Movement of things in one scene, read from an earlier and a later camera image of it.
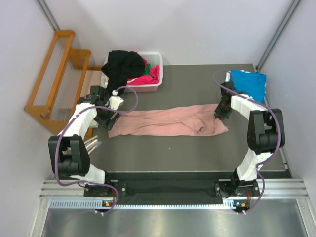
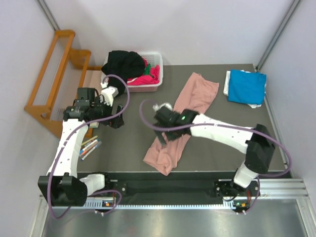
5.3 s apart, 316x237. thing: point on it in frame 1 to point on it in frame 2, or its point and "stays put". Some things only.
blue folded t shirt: x=251 y=83 stays put
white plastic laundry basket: x=153 y=58 stays put
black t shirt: x=121 y=65 stays put
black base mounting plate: x=201 y=185 stays put
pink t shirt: x=200 y=119 to x=196 y=93
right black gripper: x=218 y=113 to x=170 y=137
